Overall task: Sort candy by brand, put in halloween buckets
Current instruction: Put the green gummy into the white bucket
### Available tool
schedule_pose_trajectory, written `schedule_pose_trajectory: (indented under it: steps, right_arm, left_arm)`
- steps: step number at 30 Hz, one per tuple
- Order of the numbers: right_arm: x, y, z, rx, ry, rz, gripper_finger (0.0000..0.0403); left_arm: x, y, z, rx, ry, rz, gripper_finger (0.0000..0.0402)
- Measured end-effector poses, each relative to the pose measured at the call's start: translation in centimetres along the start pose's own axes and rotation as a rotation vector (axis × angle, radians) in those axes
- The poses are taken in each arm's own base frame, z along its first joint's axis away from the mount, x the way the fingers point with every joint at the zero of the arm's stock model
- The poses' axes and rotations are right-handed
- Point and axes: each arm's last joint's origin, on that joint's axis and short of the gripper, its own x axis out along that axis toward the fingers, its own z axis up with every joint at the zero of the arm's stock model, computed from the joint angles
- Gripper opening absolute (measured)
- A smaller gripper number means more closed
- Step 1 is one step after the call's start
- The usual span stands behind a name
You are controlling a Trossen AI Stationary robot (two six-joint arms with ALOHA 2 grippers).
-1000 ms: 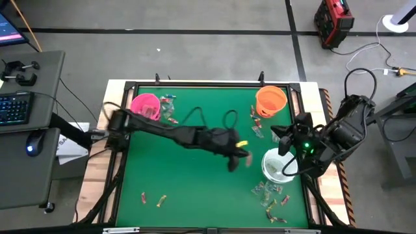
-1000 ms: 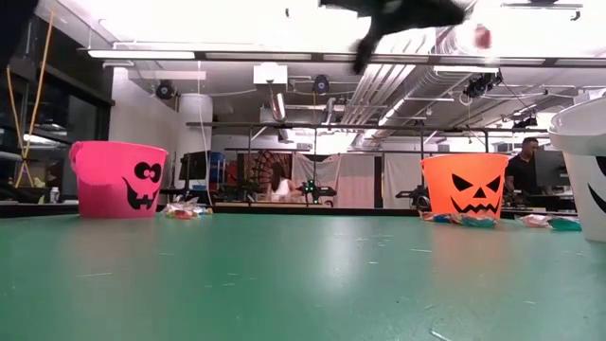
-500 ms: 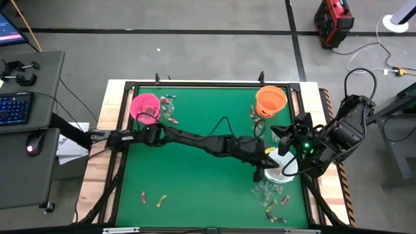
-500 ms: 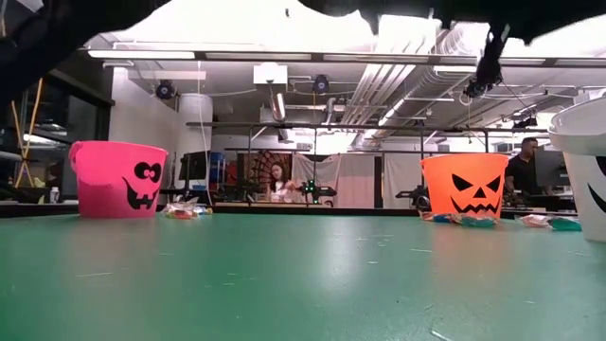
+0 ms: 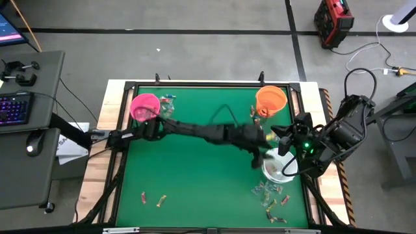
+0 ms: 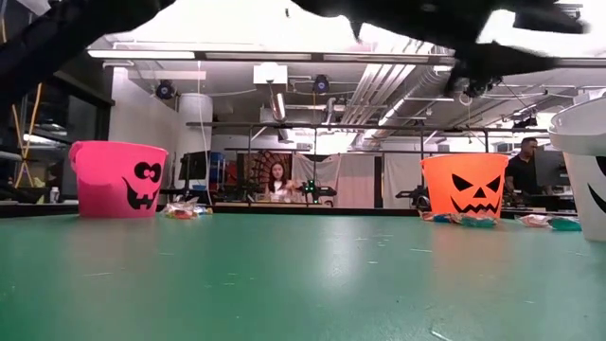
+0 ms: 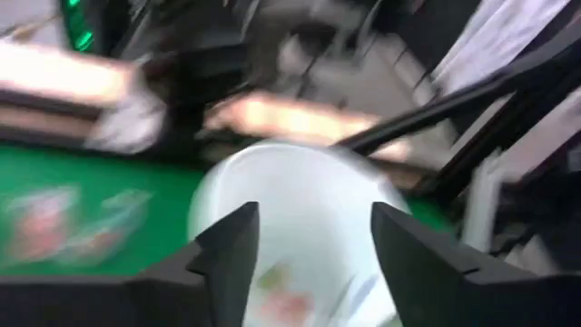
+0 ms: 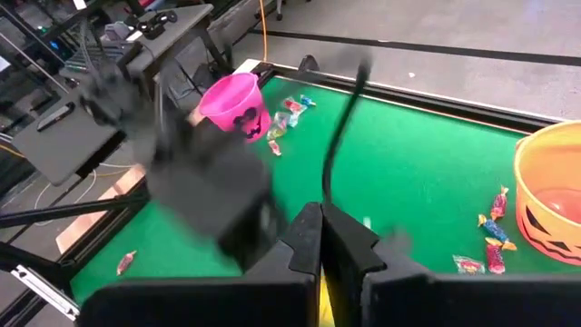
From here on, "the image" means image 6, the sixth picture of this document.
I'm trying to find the teal candy clear wrapper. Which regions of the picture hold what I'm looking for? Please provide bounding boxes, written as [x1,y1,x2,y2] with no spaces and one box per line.
[454,213,498,229]

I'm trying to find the white halloween face bucket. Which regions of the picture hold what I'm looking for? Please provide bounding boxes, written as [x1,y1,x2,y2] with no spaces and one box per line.
[547,97,606,243]

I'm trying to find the blue candy clear wrapper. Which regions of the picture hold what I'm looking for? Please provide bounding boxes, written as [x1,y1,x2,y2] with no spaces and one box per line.
[419,211,456,224]

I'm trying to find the pink halloween face bucket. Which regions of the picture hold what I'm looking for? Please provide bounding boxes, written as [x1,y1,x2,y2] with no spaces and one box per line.
[68,140,169,219]

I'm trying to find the pink candy clear wrapper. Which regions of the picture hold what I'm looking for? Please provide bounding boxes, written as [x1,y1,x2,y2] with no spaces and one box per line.
[515,213,551,228]

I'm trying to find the person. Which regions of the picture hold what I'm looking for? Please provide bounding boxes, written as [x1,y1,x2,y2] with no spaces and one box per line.
[504,136,541,195]
[262,162,302,203]

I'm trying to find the white cloth curtain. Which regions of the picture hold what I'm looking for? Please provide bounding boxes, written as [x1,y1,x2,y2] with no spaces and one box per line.
[291,152,427,209]

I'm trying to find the blue barrel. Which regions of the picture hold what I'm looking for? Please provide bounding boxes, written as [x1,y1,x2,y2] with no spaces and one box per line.
[209,151,226,186]

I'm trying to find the white ceiling box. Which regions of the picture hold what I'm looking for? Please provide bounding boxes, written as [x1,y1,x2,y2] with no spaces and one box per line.
[253,63,289,85]

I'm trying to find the white ceiling pipes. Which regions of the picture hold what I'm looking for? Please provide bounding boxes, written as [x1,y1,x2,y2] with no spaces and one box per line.
[340,63,418,127]

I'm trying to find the black computer monitor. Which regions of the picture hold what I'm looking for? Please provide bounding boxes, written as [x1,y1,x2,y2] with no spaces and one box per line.
[534,150,569,187]
[178,150,212,182]

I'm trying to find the green table mat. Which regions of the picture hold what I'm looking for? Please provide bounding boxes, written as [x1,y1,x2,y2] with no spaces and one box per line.
[0,212,606,341]

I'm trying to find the white round pillar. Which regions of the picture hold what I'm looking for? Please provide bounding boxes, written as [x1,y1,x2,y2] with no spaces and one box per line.
[175,93,214,190]

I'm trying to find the long ceiling light bar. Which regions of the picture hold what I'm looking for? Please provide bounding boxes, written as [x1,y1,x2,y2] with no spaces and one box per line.
[78,46,606,67]

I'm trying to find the orange jack-o-lantern bucket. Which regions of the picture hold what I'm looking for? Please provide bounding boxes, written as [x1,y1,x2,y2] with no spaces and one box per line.
[419,153,510,220]

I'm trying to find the yellow pole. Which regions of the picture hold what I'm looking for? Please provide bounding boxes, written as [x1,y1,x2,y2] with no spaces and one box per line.
[12,82,44,190]
[0,18,29,162]

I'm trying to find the round patterned wall hanging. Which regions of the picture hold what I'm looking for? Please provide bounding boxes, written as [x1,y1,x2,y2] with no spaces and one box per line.
[245,150,293,190]

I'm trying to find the black aluminium rig frame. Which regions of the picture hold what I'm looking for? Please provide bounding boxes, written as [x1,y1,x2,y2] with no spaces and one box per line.
[0,201,583,227]

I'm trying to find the black metal rack frame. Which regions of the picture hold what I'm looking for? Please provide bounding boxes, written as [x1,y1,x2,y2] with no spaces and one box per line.
[185,120,550,157]

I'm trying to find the silver ceiling duct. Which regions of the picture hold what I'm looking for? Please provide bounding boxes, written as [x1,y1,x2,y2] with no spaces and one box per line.
[269,92,288,123]

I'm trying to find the black ceiling camera cluster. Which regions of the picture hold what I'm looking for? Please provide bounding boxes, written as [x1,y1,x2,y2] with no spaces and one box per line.
[462,75,504,99]

